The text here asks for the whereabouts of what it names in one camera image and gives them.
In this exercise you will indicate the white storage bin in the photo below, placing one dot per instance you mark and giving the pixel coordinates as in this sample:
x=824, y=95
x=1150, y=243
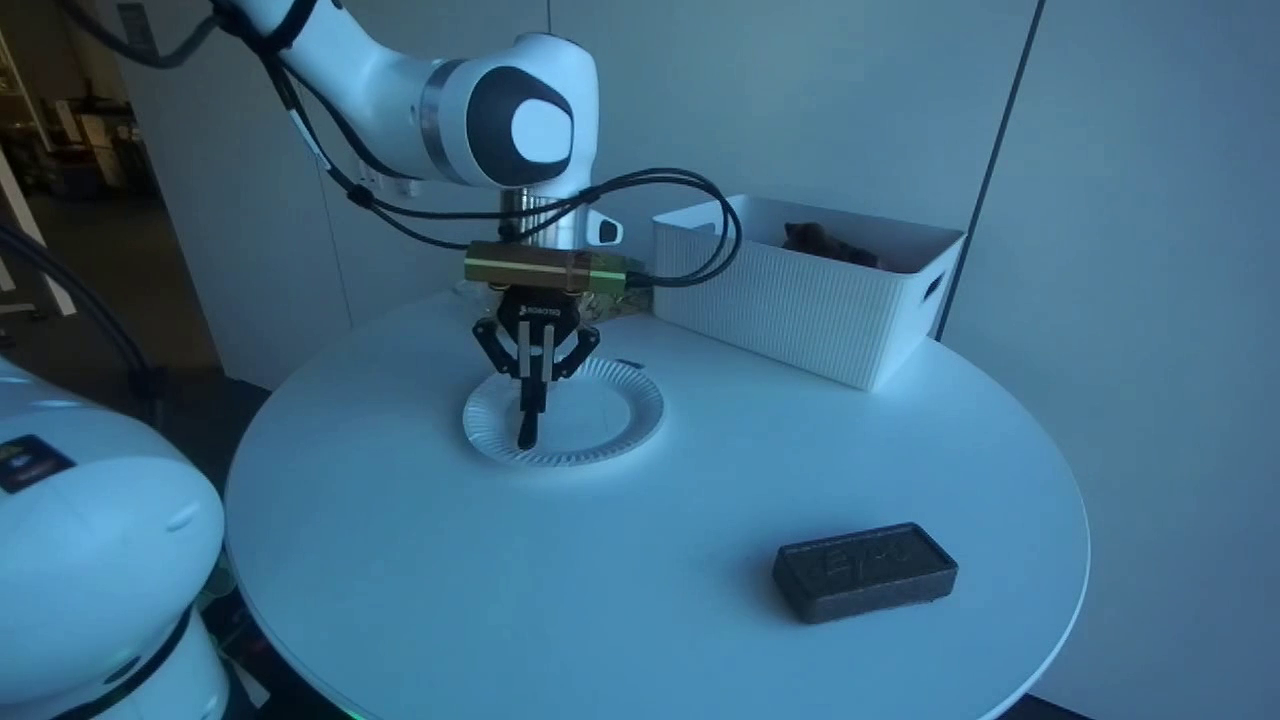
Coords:
x=801, y=314

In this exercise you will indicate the black rectangular box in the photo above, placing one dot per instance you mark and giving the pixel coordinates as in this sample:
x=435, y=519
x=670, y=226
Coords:
x=864, y=575

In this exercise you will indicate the dark items in bin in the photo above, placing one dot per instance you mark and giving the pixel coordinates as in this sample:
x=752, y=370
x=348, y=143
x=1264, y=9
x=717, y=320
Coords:
x=824, y=243

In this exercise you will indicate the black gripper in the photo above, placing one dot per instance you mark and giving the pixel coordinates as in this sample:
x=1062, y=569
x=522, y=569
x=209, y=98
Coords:
x=582, y=333

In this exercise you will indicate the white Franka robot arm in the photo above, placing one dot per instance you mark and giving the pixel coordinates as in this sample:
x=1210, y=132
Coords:
x=506, y=123

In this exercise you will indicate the white paper plate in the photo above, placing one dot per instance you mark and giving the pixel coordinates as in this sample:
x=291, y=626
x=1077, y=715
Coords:
x=600, y=422

